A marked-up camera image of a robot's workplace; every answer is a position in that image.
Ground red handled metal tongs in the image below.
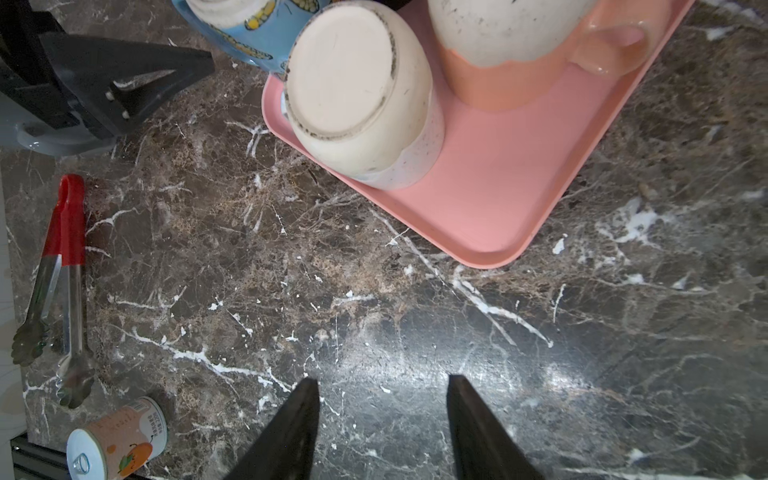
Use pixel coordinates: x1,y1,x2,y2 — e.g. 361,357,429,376
11,174,96,409

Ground pink plastic tray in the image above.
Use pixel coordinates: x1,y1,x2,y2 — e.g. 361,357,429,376
261,0,697,270

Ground grey mug white interior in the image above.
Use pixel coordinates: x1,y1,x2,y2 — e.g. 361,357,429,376
1,93,116,157

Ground orange label tin can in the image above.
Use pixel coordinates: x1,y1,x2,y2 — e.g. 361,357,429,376
66,396,169,480

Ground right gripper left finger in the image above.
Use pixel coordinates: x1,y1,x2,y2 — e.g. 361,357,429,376
225,378,320,480

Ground blue butterfly mug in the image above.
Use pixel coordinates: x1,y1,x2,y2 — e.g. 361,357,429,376
172,0,331,78

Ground cream and pink mug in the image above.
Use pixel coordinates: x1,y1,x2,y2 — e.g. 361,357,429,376
428,0,672,111

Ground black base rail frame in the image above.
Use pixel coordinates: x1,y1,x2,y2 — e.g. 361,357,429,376
10,435,71,480

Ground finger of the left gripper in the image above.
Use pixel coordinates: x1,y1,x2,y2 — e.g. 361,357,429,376
40,33,215,136

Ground cream speckled mug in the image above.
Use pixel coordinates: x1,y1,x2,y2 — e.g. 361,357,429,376
285,1,445,190

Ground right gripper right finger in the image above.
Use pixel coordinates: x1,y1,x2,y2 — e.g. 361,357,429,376
446,375,545,480

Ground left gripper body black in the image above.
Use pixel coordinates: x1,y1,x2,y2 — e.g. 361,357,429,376
1,1,66,130

